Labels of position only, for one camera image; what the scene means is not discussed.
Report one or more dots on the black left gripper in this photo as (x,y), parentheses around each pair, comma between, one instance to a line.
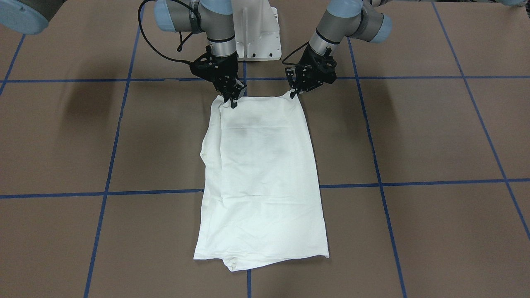
(311,61)

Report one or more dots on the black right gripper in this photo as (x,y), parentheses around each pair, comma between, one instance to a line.
(226,67)

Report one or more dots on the white long-sleeve printed shirt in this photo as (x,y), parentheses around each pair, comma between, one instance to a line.
(261,203)

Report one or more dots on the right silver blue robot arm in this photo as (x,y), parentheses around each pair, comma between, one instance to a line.
(212,17)

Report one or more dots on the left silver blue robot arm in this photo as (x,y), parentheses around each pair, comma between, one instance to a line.
(428,41)

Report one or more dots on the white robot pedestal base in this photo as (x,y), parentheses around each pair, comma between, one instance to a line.
(257,31)

